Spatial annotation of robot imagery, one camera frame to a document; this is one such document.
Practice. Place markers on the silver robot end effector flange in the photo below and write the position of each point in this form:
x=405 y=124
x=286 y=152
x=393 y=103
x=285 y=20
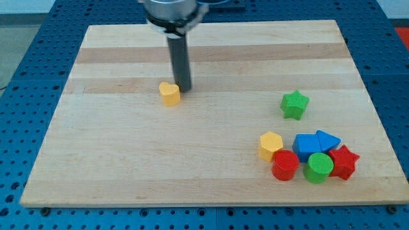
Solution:
x=174 y=18

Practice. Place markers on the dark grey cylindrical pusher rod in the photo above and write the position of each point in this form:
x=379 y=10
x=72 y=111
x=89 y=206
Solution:
x=179 y=55

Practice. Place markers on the yellow heart block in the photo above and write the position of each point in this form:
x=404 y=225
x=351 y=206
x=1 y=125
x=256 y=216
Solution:
x=170 y=93

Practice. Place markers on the light wooden board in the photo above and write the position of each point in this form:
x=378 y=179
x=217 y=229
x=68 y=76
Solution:
x=112 y=142

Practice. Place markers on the green star block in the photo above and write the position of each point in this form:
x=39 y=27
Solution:
x=294 y=105

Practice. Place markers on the yellow hexagon block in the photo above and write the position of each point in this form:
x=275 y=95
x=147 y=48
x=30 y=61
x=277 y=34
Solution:
x=269 y=144

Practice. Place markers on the red cylinder block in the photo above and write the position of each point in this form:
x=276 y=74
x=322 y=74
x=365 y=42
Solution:
x=285 y=165

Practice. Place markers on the blue cube block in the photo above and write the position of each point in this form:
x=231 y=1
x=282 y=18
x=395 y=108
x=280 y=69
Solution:
x=305 y=145

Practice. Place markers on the blue triangle block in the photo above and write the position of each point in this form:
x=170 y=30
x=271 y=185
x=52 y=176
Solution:
x=327 y=141

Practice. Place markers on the green cylinder block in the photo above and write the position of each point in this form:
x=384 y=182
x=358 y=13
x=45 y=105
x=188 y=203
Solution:
x=318 y=168

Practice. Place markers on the red star block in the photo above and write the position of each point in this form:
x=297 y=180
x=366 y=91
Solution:
x=344 y=162

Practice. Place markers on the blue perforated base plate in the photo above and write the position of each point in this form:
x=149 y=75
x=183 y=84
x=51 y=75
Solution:
x=32 y=95

